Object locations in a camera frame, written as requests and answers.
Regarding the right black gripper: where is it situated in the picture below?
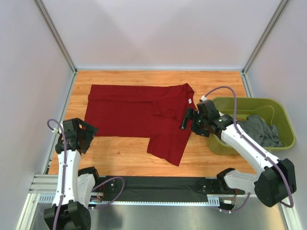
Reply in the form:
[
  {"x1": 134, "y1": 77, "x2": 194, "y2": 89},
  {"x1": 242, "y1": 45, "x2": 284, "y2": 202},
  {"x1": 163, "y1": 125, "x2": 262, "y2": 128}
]
[{"x1": 179, "y1": 108, "x2": 209, "y2": 138}]

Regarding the red t-shirt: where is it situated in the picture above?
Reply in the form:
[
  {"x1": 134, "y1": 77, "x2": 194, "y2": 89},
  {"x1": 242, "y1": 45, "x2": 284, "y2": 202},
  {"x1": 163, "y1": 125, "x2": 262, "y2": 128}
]
[{"x1": 84, "y1": 83, "x2": 195, "y2": 166}]

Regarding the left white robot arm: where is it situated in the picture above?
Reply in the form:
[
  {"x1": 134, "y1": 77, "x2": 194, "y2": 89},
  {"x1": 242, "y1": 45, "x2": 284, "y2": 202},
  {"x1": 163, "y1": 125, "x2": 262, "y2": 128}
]
[{"x1": 44, "y1": 118, "x2": 101, "y2": 230}]

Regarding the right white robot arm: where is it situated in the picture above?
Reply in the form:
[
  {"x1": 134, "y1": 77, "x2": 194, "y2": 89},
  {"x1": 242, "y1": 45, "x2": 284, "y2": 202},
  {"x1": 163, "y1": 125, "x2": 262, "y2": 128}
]
[{"x1": 179, "y1": 100, "x2": 297, "y2": 207}]

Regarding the black cloth strip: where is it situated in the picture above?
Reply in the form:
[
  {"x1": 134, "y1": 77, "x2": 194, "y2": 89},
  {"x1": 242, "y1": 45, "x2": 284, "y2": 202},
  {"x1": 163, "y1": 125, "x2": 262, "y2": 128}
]
[{"x1": 116, "y1": 176, "x2": 208, "y2": 202}]

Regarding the grey t-shirt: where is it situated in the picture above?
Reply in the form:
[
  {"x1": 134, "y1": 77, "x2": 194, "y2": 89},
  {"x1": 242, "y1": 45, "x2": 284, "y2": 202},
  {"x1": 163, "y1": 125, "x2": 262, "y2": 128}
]
[{"x1": 237, "y1": 115, "x2": 283, "y2": 147}]

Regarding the green plastic bin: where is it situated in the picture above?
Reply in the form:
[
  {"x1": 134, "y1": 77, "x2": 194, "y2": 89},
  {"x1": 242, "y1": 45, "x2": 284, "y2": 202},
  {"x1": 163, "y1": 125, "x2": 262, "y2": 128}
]
[{"x1": 208, "y1": 97, "x2": 295, "y2": 155}]

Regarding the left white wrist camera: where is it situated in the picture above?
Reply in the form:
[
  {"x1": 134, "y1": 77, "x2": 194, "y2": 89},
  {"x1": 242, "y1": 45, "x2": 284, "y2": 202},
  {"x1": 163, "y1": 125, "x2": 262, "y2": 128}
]
[{"x1": 52, "y1": 120, "x2": 63, "y2": 134}]

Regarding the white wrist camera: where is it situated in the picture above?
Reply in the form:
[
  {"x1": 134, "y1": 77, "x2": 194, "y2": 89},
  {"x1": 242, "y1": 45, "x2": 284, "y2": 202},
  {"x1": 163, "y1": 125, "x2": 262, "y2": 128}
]
[
  {"x1": 52, "y1": 120, "x2": 63, "y2": 134},
  {"x1": 200, "y1": 95, "x2": 208, "y2": 102}
]

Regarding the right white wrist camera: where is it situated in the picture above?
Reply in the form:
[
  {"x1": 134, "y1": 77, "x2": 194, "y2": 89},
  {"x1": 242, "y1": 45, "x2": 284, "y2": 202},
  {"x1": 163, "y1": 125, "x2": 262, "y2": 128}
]
[{"x1": 200, "y1": 95, "x2": 208, "y2": 102}]

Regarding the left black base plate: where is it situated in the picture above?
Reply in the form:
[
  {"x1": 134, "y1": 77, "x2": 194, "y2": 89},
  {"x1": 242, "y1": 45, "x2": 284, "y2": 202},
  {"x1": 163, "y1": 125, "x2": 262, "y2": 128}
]
[{"x1": 92, "y1": 176, "x2": 123, "y2": 194}]

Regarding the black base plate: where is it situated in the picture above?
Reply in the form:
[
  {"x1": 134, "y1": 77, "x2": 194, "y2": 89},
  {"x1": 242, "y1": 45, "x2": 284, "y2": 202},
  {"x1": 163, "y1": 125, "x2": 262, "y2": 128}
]
[
  {"x1": 196, "y1": 178, "x2": 245, "y2": 195},
  {"x1": 92, "y1": 176, "x2": 123, "y2": 194}
]

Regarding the aluminium mounting rail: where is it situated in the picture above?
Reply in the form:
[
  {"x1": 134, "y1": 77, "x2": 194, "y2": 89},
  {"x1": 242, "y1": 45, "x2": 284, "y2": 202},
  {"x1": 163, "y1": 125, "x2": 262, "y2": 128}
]
[{"x1": 30, "y1": 174, "x2": 293, "y2": 198}]

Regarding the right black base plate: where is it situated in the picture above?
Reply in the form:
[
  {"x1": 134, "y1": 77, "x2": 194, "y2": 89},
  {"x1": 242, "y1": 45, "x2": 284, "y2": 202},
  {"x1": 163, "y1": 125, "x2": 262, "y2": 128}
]
[{"x1": 196, "y1": 178, "x2": 245, "y2": 195}]

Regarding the slotted cable duct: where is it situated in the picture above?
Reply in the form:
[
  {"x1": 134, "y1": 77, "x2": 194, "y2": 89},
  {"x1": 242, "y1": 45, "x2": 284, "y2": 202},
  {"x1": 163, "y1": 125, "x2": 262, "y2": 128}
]
[{"x1": 37, "y1": 194, "x2": 220, "y2": 207}]

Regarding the left aluminium frame post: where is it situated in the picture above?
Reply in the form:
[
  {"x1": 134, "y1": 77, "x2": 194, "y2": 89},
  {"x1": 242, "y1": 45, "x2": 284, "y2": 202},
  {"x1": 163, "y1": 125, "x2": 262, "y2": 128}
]
[{"x1": 33, "y1": 0, "x2": 77, "y2": 73}]

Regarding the aluminium frame post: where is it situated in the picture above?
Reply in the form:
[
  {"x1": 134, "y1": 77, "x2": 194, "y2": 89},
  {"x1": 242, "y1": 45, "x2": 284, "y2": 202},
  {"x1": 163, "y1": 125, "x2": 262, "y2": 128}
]
[
  {"x1": 242, "y1": 0, "x2": 291, "y2": 74},
  {"x1": 33, "y1": 0, "x2": 77, "y2": 73}
]

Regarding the right aluminium frame post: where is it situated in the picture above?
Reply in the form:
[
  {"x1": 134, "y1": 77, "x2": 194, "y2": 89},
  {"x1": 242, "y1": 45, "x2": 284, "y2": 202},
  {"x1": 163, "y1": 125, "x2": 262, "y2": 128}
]
[{"x1": 242, "y1": 0, "x2": 291, "y2": 74}]

